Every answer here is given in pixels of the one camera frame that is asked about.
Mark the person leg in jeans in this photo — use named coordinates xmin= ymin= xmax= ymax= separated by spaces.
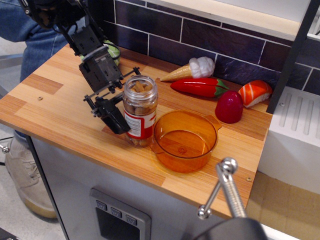
xmin=0 ymin=0 xmax=86 ymax=143

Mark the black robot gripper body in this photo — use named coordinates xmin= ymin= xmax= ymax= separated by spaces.
xmin=79 ymin=46 xmax=140 ymax=117

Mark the toy salmon sushi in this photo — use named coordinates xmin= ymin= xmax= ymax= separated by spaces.
xmin=238 ymin=80 xmax=273 ymax=108

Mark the dark red toy dome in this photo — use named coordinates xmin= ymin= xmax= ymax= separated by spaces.
xmin=215 ymin=90 xmax=244 ymax=124

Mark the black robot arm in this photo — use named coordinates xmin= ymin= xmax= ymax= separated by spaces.
xmin=19 ymin=0 xmax=131 ymax=135

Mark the grey toy oven cabinet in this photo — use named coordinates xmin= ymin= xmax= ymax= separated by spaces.
xmin=28 ymin=138 xmax=222 ymax=240

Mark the clear almond jar red label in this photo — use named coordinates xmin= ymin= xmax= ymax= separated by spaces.
xmin=122 ymin=75 xmax=158 ymax=147

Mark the orange transparent plastic pot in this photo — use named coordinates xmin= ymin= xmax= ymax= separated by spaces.
xmin=150 ymin=110 xmax=222 ymax=173

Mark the metal clamp screw handle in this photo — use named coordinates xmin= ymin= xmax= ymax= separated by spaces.
xmin=197 ymin=157 xmax=247 ymax=220

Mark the black metal shelf post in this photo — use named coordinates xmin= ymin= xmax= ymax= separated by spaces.
xmin=266 ymin=0 xmax=320 ymax=114

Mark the toy ice cream cone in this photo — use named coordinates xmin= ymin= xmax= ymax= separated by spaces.
xmin=160 ymin=56 xmax=216 ymax=82

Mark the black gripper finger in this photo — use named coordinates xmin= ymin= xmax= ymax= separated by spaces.
xmin=95 ymin=97 xmax=130 ymax=135

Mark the grey oven control panel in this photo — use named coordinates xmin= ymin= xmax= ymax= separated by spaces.
xmin=90 ymin=188 xmax=152 ymax=240

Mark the beige sneaker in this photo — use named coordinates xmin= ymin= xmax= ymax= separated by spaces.
xmin=4 ymin=138 xmax=57 ymax=219

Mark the white toy sink unit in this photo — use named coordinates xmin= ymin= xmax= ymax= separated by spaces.
xmin=258 ymin=87 xmax=320 ymax=194

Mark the red toy chili pepper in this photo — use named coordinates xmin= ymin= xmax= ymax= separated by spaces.
xmin=170 ymin=77 xmax=229 ymax=98

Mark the black clamp body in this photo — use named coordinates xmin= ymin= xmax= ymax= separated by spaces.
xmin=193 ymin=217 xmax=268 ymax=240

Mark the green toy cabbage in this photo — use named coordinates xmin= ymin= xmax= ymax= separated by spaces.
xmin=103 ymin=40 xmax=121 ymax=66

